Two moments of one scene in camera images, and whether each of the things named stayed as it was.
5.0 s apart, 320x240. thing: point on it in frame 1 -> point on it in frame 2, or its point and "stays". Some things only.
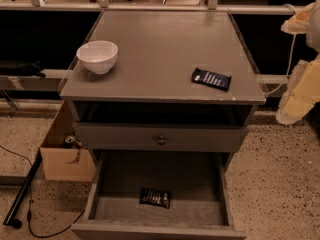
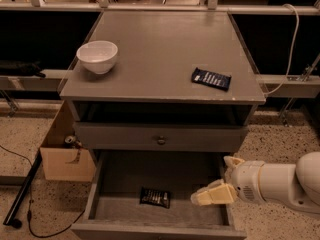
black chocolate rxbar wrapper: [155, 197] stays
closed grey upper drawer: [166, 137] stays
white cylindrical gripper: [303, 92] -> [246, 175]
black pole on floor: [10, 217] stays
